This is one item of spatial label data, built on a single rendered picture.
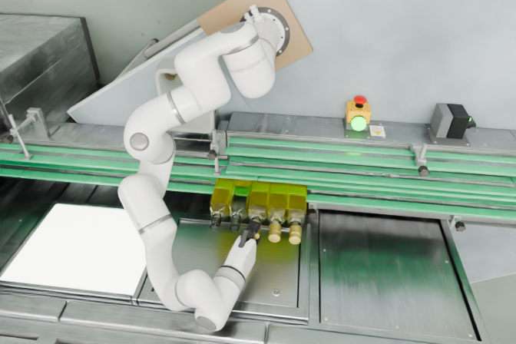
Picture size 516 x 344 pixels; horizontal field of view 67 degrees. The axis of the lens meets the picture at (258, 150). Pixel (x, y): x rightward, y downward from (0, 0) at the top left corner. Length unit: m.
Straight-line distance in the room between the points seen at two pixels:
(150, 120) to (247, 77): 0.24
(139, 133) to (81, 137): 0.62
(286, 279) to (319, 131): 0.46
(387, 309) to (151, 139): 0.79
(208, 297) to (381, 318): 0.51
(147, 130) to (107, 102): 0.60
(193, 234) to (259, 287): 0.29
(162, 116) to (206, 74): 0.14
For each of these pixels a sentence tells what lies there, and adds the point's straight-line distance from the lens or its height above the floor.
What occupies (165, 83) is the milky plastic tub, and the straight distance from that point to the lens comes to 1.30.
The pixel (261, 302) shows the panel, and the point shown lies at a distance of 1.15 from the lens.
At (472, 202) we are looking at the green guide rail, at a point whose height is 0.91.
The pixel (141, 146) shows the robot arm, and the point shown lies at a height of 1.22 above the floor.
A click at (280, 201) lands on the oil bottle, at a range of 1.18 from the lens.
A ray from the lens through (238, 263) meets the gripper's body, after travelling 1.00.
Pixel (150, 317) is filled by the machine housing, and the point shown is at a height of 1.36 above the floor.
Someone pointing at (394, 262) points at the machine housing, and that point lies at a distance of 1.34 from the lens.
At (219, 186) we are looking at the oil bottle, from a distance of 1.23.
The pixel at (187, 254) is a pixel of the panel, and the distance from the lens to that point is 1.26.
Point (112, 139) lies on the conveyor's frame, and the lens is 1.46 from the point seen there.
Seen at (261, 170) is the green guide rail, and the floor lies 0.95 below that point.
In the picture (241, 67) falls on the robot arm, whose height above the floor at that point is 1.09.
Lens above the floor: 1.89
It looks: 53 degrees down
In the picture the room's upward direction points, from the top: 169 degrees counter-clockwise
